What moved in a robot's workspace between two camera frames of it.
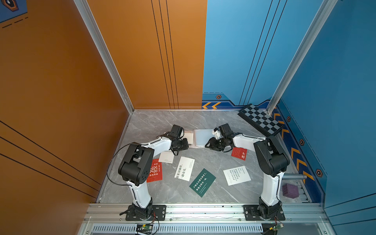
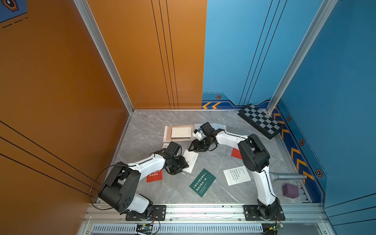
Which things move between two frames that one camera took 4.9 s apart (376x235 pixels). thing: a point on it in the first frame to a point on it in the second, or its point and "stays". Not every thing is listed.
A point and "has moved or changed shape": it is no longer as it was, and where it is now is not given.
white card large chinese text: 184,168 has moved or changed shape
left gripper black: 185,146 to 183,164
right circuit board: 275,227 stays
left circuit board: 145,228 stays
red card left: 155,173 stays
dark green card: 202,182 stays
